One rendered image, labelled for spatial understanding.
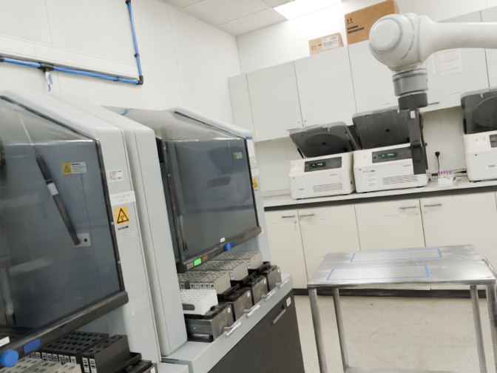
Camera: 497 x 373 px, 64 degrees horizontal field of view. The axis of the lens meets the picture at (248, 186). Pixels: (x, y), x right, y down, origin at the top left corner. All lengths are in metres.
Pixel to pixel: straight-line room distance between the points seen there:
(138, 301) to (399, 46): 0.94
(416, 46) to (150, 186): 0.82
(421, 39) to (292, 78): 2.99
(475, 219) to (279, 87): 2.05
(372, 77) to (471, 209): 1.36
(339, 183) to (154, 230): 2.46
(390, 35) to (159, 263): 0.89
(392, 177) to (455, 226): 0.60
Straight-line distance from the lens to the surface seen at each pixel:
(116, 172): 1.17
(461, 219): 3.45
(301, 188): 3.62
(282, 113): 3.96
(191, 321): 1.40
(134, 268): 1.20
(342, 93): 3.80
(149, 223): 1.25
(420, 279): 1.48
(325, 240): 3.63
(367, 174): 3.46
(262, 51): 4.50
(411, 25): 1.03
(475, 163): 3.41
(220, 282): 1.54
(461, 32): 1.05
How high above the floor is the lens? 1.28
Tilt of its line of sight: 3 degrees down
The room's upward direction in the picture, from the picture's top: 9 degrees counter-clockwise
